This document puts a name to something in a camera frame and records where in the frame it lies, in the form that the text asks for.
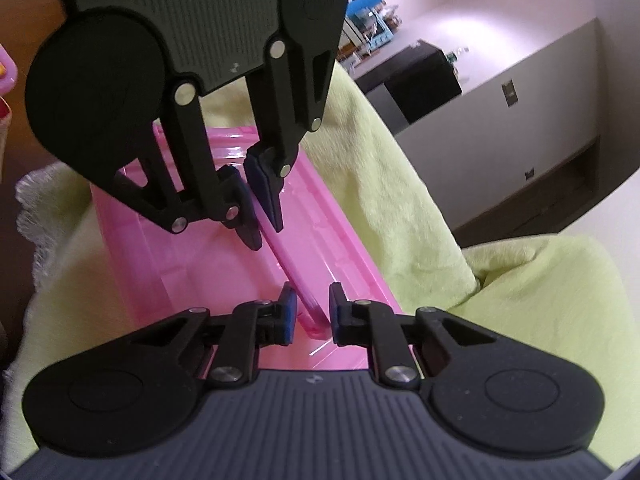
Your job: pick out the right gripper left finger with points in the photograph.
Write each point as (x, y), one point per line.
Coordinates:
(240, 335)

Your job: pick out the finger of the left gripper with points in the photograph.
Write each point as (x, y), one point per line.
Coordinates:
(288, 93)
(103, 96)

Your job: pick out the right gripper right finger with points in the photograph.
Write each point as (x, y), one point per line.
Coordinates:
(377, 328)

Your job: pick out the pink plastic bin lid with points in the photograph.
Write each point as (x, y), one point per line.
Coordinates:
(158, 274)

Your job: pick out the pink plastic bin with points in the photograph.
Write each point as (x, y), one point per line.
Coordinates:
(8, 72)

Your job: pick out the cluttered side table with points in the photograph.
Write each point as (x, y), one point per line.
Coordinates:
(368, 26)

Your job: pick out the white lace cloth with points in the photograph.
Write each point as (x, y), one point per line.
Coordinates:
(35, 192)

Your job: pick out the black cabinet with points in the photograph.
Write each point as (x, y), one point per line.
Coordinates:
(410, 85)

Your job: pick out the green covered sofa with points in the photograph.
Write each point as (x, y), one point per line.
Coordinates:
(561, 294)

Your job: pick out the white refrigerator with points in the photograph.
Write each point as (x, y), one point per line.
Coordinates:
(526, 107)

